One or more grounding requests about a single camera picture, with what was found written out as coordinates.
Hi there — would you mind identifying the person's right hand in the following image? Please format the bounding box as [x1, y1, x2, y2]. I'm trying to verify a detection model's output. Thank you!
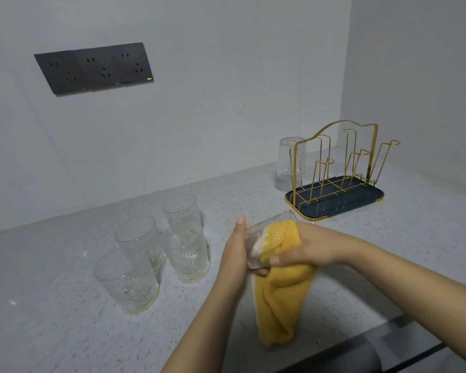
[270, 221, 359, 268]

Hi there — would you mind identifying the person's left hand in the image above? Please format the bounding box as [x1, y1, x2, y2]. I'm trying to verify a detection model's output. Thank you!
[217, 216, 271, 295]

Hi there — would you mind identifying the clear ribbed glass cup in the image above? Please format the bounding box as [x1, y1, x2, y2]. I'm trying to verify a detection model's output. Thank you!
[244, 210, 298, 271]
[276, 137, 308, 191]
[114, 216, 167, 273]
[161, 225, 210, 284]
[93, 246, 159, 315]
[162, 193, 203, 245]

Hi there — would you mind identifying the yellow cleaning cloth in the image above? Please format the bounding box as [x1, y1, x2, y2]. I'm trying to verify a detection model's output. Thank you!
[252, 220, 320, 347]

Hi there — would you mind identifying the person's left forearm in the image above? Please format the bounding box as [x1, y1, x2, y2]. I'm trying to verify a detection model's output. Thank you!
[161, 284, 245, 373]

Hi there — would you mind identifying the person's right forearm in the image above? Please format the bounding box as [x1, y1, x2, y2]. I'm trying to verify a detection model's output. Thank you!
[349, 238, 466, 358]

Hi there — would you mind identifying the dark blue drip tray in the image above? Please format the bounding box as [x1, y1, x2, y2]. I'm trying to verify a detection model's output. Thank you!
[285, 176, 385, 221]

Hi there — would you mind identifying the gold wire cup rack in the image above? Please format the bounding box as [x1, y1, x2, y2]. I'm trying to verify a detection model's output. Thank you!
[285, 120, 402, 222]

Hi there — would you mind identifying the dark grey wall socket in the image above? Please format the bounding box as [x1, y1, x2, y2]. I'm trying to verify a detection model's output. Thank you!
[34, 50, 88, 97]
[71, 46, 122, 92]
[110, 42, 155, 86]

